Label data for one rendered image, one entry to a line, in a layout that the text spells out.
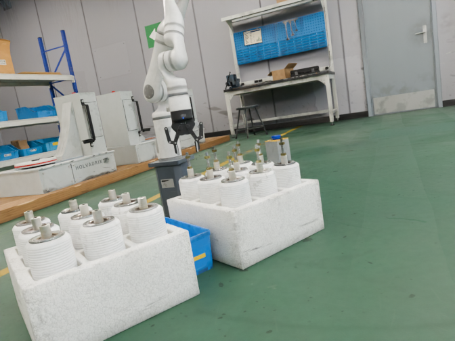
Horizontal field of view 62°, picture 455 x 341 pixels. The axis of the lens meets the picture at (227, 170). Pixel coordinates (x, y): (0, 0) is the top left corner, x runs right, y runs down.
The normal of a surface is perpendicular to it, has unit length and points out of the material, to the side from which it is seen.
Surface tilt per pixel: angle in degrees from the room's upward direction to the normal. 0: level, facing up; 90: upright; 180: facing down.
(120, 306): 90
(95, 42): 90
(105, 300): 90
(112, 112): 90
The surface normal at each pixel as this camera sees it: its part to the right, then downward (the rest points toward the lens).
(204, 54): -0.39, 0.21
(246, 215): 0.62, 0.03
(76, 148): 0.91, -0.08
